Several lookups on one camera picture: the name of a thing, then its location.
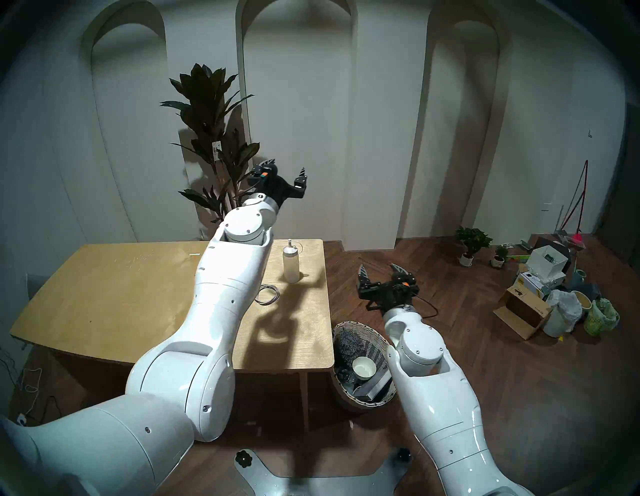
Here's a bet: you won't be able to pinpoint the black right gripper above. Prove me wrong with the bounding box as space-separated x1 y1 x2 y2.
357 263 417 315

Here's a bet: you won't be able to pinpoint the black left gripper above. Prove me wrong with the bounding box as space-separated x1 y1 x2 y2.
250 158 309 211

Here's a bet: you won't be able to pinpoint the white squeeze bottle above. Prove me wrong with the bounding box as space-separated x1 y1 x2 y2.
282 239 301 284

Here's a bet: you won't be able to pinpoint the white woven basket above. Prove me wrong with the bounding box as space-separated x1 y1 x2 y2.
330 321 401 413

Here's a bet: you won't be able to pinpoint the grey fluffy plush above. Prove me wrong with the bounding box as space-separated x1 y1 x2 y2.
336 334 366 373

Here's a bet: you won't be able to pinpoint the bushy small potted plant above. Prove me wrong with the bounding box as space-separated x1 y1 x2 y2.
454 226 493 267

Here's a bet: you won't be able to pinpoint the tall dark leafy plant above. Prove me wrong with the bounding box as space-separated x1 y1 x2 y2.
160 63 261 241

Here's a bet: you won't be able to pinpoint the grey flat box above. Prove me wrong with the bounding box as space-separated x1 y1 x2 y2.
354 370 393 403

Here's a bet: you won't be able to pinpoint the brown cardboard box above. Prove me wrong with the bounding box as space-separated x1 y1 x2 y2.
493 286 553 341

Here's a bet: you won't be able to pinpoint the white box yellow label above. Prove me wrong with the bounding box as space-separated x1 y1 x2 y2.
514 272 566 296

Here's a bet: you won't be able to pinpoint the white open box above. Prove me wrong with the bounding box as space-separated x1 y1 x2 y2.
526 245 570 277

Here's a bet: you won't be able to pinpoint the white bin with bag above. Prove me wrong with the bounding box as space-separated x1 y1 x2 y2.
542 289 583 339

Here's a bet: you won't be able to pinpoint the light wooden table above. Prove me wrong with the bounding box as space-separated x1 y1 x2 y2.
10 239 335 433

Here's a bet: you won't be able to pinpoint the dark grey door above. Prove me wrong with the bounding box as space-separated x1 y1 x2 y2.
597 100 640 261

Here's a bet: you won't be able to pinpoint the red handled broom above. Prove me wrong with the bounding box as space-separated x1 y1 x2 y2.
557 160 590 246

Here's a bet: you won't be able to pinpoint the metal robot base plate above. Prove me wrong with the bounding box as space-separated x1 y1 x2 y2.
234 448 413 496

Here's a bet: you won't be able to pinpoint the tangled floor cables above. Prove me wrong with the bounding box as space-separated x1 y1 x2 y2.
0 345 61 431

